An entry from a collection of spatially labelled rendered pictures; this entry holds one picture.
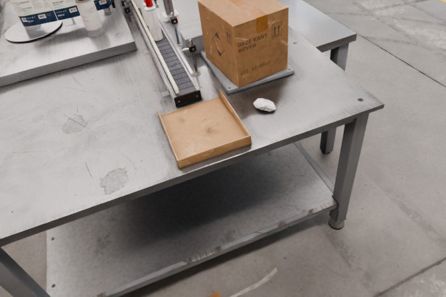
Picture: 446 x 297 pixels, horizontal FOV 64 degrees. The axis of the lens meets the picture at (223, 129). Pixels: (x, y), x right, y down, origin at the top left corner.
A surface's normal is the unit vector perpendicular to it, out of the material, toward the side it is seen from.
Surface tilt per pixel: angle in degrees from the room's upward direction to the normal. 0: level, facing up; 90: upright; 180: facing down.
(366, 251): 0
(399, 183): 0
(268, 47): 90
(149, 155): 0
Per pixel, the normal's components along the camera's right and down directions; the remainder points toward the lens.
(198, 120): -0.11, -0.73
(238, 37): 0.47, 0.56
